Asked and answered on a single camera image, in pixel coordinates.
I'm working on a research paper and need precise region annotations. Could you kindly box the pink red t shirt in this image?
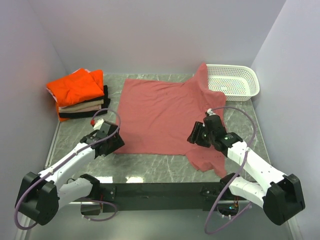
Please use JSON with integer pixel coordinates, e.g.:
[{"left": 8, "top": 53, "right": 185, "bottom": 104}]
[{"left": 115, "top": 63, "right": 227, "bottom": 178}]

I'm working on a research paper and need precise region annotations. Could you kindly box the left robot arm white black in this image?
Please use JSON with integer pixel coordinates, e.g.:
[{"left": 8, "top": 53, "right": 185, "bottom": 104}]
[{"left": 14, "top": 119, "right": 125, "bottom": 230}]

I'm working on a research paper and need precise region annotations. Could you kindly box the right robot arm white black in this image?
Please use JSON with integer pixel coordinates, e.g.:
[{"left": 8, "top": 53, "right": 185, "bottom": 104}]
[{"left": 187, "top": 114, "right": 306, "bottom": 226}]

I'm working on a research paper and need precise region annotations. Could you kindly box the beige folded t shirt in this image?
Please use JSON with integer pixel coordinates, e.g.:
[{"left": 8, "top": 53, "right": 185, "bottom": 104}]
[{"left": 58, "top": 99, "right": 104, "bottom": 113}]

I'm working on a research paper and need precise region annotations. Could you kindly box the white perforated plastic basket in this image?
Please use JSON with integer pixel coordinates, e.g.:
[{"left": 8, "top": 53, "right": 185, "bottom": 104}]
[{"left": 206, "top": 64, "right": 260, "bottom": 102}]

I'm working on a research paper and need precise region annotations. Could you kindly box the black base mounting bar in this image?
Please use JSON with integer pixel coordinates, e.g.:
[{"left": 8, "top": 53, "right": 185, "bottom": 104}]
[{"left": 86, "top": 182, "right": 224, "bottom": 213}]

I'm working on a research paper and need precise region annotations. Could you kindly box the orange folded t shirt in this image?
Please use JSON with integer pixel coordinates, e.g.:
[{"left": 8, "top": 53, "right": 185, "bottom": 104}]
[{"left": 46, "top": 68, "right": 105, "bottom": 115}]

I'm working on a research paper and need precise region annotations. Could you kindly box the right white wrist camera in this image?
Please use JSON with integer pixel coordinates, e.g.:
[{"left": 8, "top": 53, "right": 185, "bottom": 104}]
[{"left": 205, "top": 108, "right": 216, "bottom": 117}]

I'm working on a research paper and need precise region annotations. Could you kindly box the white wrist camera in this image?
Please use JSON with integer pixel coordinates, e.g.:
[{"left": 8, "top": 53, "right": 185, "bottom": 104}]
[
  {"left": 90, "top": 118, "right": 105, "bottom": 130},
  {"left": 205, "top": 108, "right": 216, "bottom": 117}
]

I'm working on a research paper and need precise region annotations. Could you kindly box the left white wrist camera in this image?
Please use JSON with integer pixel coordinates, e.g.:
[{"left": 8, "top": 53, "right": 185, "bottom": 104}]
[{"left": 90, "top": 118, "right": 105, "bottom": 130}]

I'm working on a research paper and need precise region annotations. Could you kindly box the aluminium rail frame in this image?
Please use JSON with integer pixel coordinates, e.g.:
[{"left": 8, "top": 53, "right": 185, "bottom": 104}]
[{"left": 43, "top": 122, "right": 61, "bottom": 170}]

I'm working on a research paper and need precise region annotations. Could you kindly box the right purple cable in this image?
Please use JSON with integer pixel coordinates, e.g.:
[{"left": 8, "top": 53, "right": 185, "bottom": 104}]
[{"left": 204, "top": 106, "right": 257, "bottom": 235}]

